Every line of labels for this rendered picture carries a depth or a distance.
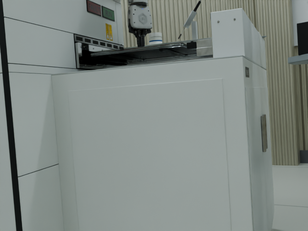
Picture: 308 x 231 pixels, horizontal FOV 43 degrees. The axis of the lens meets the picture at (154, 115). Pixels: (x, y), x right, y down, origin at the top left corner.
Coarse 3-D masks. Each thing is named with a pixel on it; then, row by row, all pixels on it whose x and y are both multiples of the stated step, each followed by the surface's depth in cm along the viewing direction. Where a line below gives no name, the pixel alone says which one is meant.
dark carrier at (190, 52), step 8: (168, 48) 141; (176, 48) 143; (184, 48) 145; (104, 56) 153; (128, 56) 160; (136, 56) 162; (144, 56) 164; (152, 56) 166; (160, 56) 169; (168, 56) 171
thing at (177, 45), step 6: (138, 48) 140; (144, 48) 139; (150, 48) 138; (156, 48) 138; (162, 48) 137; (90, 54) 147; (96, 54) 146; (102, 54) 145; (108, 54) 144; (114, 54) 144
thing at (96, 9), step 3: (87, 0) 153; (90, 3) 155; (93, 3) 158; (90, 6) 155; (93, 6) 158; (96, 6) 160; (99, 6) 163; (90, 9) 155; (93, 9) 158; (96, 9) 160; (99, 9) 163; (93, 12) 158; (96, 12) 160; (99, 12) 163
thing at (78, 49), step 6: (78, 48) 143; (84, 48) 147; (90, 48) 152; (96, 48) 156; (102, 48) 161; (78, 54) 143; (78, 60) 143; (78, 66) 143; (84, 66) 147; (90, 66) 151; (96, 66) 156; (102, 66) 160; (108, 66) 166
